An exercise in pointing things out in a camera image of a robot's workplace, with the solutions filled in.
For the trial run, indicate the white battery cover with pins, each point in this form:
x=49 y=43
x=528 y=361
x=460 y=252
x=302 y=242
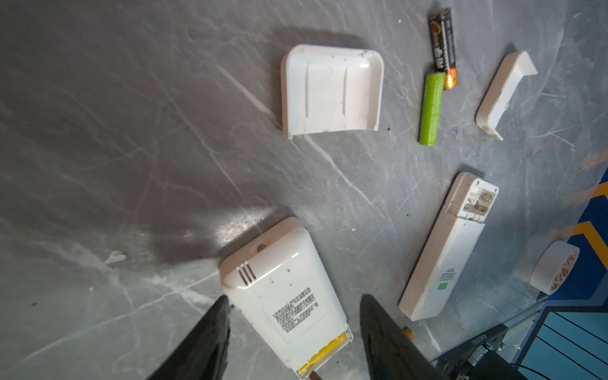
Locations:
x=513 y=68
x=330 y=89

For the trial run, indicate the white remote with back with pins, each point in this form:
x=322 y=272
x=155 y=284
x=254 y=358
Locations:
x=453 y=237

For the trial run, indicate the yellow AAA battery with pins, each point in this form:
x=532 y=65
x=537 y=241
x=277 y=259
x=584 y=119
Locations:
x=324 y=355

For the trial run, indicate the white remote control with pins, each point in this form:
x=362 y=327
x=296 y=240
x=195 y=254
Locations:
x=281 y=287

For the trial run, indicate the green AAA battery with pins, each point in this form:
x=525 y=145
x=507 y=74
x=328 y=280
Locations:
x=431 y=108

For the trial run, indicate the roll of beige tape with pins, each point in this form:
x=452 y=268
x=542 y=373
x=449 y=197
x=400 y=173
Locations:
x=547 y=271

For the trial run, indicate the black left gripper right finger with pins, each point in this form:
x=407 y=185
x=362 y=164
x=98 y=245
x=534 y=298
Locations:
x=389 y=352

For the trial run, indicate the black gold AAA battery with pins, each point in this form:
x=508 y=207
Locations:
x=443 y=47

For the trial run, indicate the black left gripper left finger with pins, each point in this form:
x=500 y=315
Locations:
x=203 y=353

